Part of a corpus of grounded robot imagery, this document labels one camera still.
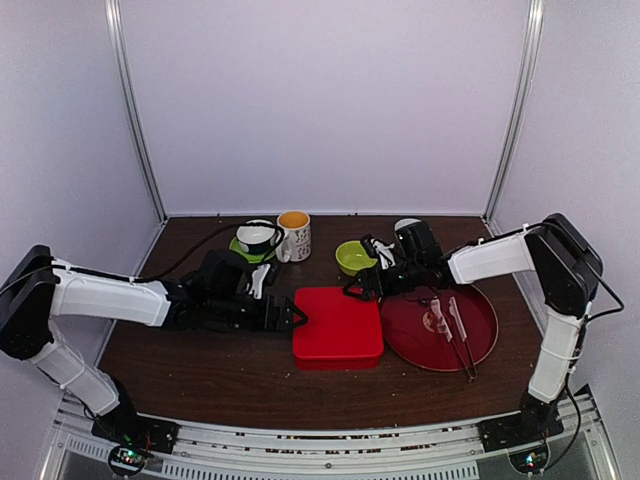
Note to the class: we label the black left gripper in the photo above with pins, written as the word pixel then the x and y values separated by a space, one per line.
pixel 276 325

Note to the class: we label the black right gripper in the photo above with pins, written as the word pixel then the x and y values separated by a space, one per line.
pixel 366 280

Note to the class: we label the red tin lid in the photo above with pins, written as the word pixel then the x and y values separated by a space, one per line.
pixel 337 323

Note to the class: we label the pink tongs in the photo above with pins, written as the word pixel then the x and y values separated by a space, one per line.
pixel 449 323

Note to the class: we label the red tin box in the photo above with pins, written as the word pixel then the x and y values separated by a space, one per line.
pixel 337 362

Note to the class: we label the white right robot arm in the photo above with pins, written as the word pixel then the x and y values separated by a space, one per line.
pixel 567 268

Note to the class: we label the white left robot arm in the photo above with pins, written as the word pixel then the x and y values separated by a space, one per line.
pixel 42 287

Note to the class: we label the lime green bowl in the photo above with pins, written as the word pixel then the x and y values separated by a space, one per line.
pixel 352 257

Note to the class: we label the round red tray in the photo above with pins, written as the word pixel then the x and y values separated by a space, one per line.
pixel 409 327

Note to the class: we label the patterned mug yellow inside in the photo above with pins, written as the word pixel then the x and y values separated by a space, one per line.
pixel 296 245

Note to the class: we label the green saucer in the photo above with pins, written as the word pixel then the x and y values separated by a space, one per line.
pixel 251 258

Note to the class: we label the pale blue ceramic bowl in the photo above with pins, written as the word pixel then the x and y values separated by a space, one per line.
pixel 405 222

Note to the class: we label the white dark-banded cup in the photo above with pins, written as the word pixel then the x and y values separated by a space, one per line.
pixel 256 237

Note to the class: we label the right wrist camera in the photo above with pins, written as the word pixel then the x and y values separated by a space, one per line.
pixel 380 250

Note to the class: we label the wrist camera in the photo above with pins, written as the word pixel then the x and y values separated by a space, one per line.
pixel 380 250
pixel 263 276

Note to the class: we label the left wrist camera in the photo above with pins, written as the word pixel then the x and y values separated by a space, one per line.
pixel 263 276

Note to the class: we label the aluminium front rail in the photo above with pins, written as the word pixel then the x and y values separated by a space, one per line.
pixel 452 450

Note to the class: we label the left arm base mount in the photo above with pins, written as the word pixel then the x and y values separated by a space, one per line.
pixel 134 452

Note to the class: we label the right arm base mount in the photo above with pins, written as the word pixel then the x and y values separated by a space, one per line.
pixel 520 435

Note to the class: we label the right aluminium frame post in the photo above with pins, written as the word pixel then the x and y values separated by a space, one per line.
pixel 527 68

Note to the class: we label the aluminium frame post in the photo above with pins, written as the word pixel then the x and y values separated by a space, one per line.
pixel 527 68
pixel 118 42

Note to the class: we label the left aluminium frame post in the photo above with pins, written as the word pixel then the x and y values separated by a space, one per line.
pixel 118 42

